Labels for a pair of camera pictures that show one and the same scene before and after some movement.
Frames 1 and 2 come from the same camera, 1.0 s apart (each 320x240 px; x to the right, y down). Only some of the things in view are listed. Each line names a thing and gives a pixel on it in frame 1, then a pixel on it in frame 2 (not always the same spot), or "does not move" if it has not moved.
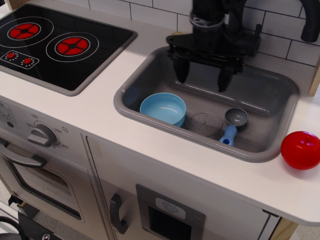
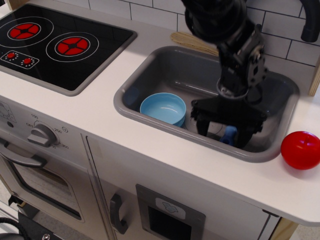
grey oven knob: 43,134 does not move
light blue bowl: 167,107 does not move
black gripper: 209,44 -> 227,108
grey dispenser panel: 162,218 does not move
